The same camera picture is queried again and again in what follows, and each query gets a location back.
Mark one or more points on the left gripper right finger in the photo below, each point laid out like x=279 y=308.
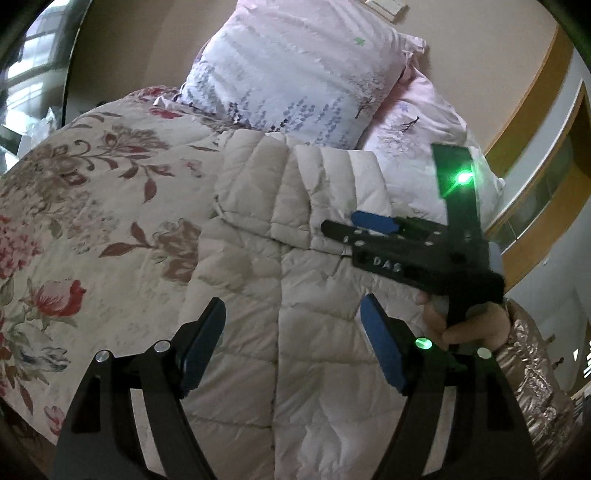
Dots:
x=407 y=361

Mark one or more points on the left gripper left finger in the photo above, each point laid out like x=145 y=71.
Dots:
x=183 y=359

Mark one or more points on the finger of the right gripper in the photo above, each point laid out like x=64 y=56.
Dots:
x=350 y=236
x=374 y=222

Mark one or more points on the beige quilted down jacket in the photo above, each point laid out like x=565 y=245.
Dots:
x=294 y=390

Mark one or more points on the person's right hand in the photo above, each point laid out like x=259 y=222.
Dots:
x=488 y=324

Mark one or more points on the shiny brown jacket sleeve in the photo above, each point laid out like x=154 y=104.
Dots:
x=549 y=412

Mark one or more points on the small pink floral pillow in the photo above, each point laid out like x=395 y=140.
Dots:
x=411 y=119

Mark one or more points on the wooden headboard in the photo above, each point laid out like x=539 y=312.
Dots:
x=543 y=154

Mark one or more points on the floral bed quilt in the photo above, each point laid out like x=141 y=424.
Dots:
x=100 y=226

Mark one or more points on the large floral pink pillow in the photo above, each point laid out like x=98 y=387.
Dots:
x=315 y=70

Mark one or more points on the window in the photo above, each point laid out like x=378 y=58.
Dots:
x=33 y=74

